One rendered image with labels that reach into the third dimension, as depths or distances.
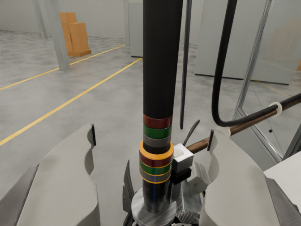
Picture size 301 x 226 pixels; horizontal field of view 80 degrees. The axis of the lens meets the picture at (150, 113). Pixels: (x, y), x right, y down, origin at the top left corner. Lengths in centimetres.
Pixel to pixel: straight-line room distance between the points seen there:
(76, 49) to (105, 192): 701
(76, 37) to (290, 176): 820
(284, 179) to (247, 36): 517
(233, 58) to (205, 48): 82
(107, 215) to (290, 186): 166
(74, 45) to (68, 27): 67
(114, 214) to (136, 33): 674
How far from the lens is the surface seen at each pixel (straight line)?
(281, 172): 70
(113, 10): 1392
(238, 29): 565
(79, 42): 840
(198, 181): 79
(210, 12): 562
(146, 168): 23
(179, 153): 26
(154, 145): 21
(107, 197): 215
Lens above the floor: 172
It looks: 30 degrees down
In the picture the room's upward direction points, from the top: 1 degrees clockwise
